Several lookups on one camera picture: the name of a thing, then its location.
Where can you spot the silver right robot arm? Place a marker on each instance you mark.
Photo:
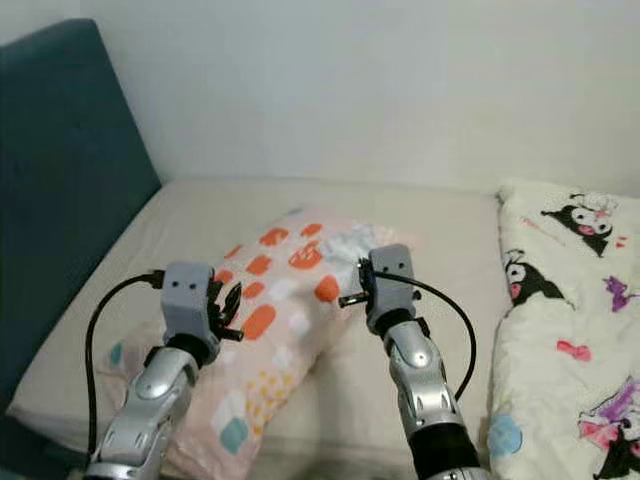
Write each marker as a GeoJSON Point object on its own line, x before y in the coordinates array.
{"type": "Point", "coordinates": [420, 375]}

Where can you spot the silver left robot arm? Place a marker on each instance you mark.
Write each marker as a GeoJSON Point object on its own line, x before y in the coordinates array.
{"type": "Point", "coordinates": [155, 410]}

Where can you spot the pink patterned pillow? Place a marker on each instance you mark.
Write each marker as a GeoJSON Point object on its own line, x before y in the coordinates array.
{"type": "Point", "coordinates": [280, 330]}

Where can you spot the beige sheeted mattress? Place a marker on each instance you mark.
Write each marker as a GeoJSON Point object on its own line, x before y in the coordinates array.
{"type": "Point", "coordinates": [190, 215]}

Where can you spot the cream cartoon print blanket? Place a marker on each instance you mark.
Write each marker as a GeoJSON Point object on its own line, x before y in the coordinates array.
{"type": "Point", "coordinates": [570, 320]}

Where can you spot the blue upholstered headboard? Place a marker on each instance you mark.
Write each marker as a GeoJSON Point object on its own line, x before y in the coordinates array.
{"type": "Point", "coordinates": [70, 170]}

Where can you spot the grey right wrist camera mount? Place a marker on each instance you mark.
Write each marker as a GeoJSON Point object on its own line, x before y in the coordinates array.
{"type": "Point", "coordinates": [390, 275]}

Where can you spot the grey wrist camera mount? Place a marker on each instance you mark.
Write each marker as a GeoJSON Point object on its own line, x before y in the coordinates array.
{"type": "Point", "coordinates": [188, 290]}
{"type": "Point", "coordinates": [390, 275]}

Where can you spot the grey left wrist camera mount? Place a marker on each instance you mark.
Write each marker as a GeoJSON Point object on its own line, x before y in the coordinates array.
{"type": "Point", "coordinates": [188, 290]}

